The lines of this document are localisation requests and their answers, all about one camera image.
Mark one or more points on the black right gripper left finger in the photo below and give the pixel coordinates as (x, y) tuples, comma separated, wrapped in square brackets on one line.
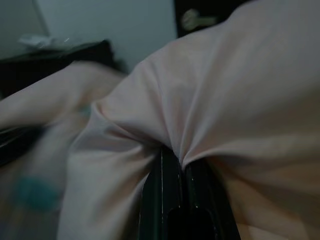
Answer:
[(160, 190)]

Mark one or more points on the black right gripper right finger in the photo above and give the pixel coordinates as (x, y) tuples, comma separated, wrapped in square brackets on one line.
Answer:
[(207, 190)]

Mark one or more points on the dark low furniture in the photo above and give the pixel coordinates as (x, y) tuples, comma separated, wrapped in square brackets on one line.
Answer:
[(37, 65)]

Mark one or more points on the white crumpled sheet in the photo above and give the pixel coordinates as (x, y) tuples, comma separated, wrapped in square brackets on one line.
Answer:
[(37, 40)]

